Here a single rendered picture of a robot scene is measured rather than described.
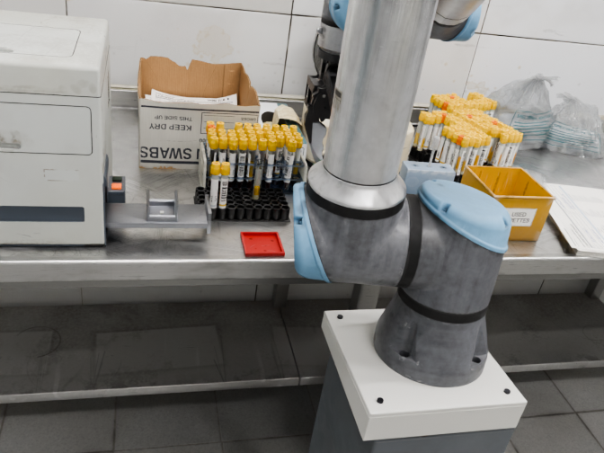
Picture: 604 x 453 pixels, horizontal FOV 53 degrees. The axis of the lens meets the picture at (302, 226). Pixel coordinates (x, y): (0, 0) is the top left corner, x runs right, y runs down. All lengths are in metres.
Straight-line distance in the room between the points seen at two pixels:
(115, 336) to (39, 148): 0.91
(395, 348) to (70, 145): 0.55
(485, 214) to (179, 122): 0.72
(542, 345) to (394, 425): 1.36
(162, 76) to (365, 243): 0.93
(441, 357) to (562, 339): 1.40
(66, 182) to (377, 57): 0.55
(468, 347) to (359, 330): 0.16
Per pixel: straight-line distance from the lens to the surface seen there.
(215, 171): 1.08
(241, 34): 1.57
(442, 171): 1.24
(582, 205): 1.51
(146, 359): 1.72
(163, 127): 1.26
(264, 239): 1.08
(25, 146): 0.97
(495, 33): 1.80
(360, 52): 0.62
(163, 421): 1.93
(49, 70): 0.93
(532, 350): 2.06
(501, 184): 1.36
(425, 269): 0.72
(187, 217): 1.05
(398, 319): 0.80
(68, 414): 1.97
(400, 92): 0.63
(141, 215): 1.05
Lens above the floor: 1.45
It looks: 30 degrees down
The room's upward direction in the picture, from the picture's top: 9 degrees clockwise
